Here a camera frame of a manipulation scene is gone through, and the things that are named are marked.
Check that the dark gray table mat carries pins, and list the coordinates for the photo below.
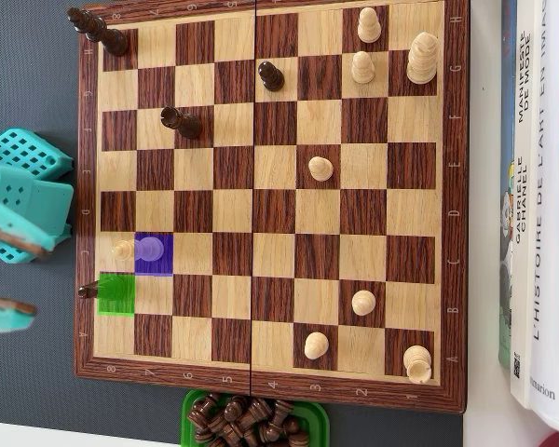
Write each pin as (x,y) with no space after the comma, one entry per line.
(28,372)

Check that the light wooden king piece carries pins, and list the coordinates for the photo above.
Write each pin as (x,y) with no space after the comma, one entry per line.
(423,58)

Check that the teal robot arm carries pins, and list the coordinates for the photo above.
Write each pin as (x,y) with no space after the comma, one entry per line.
(32,195)

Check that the slender dark brown chess piece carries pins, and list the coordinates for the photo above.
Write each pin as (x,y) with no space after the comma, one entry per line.
(88,290)

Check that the tall slender light chess piece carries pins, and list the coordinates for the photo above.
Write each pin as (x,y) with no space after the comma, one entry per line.
(121,250)

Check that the light wooden rook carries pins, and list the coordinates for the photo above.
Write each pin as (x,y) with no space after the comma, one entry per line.
(417,363)

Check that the white art history book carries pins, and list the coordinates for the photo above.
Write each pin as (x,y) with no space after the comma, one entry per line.
(547,233)

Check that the light wooden pawn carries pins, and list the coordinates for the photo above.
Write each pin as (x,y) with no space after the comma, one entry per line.
(320,168)
(369,28)
(363,69)
(316,345)
(363,302)

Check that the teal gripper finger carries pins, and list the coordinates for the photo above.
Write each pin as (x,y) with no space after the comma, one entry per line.
(9,223)
(0,319)

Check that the captured dark chess piece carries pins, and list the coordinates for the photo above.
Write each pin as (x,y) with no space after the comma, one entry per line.
(228,434)
(291,426)
(262,436)
(279,414)
(234,409)
(201,410)
(204,436)
(257,412)
(298,439)

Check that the dark wooden king piece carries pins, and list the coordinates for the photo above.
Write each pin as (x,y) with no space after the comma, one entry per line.
(112,39)

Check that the dark wooden pawn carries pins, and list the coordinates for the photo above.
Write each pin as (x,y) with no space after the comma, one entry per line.
(271,77)

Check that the green plastic tray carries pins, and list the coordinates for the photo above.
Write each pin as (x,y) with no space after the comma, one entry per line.
(185,419)

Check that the wooden chess board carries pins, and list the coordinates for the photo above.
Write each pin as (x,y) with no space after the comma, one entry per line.
(275,214)

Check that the illustrated blue book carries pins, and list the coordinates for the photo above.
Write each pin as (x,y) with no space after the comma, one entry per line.
(507,93)

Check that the white Gabrielle Chanel book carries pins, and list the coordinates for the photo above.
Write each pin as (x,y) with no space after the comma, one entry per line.
(521,302)

